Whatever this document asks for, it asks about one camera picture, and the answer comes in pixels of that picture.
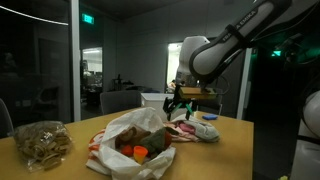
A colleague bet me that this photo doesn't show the red plush vegetable green leaves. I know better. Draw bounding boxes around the red plush vegetable green leaves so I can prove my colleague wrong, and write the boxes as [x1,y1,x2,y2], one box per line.
[138,127,173,157]

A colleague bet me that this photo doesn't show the orange plastic cup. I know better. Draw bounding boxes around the orange plastic cup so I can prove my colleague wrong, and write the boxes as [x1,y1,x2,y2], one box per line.
[133,145,149,165]

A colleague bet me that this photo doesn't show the blue sponge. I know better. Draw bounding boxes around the blue sponge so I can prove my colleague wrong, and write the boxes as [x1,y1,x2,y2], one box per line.
[201,113,219,121]

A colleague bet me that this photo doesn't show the white terry towel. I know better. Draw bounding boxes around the white terry towel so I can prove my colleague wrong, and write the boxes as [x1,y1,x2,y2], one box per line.
[171,114,221,144]

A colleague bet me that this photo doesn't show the small red ball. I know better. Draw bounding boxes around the small red ball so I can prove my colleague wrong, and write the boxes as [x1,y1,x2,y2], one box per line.
[120,144,135,158]

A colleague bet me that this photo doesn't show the green exit sign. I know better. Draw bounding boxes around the green exit sign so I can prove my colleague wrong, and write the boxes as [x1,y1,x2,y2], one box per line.
[81,13,95,25]

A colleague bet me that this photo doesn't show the grey chair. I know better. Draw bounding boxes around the grey chair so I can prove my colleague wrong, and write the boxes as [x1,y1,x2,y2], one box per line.
[0,98,14,139]
[99,89,143,116]

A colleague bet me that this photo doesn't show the white plastic bin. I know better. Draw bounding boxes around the white plastic bin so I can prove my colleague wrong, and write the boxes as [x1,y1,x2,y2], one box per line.
[140,92,183,123]

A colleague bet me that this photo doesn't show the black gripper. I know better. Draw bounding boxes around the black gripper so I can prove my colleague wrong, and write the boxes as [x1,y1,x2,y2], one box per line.
[162,84,201,122]

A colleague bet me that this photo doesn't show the dark chair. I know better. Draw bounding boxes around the dark chair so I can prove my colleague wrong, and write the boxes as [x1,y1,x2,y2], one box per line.
[196,95,223,116]

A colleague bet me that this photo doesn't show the light pink cloth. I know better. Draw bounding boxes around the light pink cloth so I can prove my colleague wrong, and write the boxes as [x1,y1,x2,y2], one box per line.
[164,119,201,143]

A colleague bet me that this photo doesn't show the clear bag of rubber bands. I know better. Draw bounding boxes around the clear bag of rubber bands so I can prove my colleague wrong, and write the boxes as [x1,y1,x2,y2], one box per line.
[8,120,74,173]

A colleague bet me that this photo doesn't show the white plastic bag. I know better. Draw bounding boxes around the white plastic bag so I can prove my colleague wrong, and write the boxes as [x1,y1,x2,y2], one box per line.
[85,107,177,180]

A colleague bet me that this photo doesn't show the hot pink cloth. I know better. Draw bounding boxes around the hot pink cloth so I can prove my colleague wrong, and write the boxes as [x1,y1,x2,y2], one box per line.
[178,122,197,135]

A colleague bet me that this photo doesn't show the distant seated person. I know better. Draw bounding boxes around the distant seated person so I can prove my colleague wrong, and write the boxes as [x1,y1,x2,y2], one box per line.
[168,79,178,91]

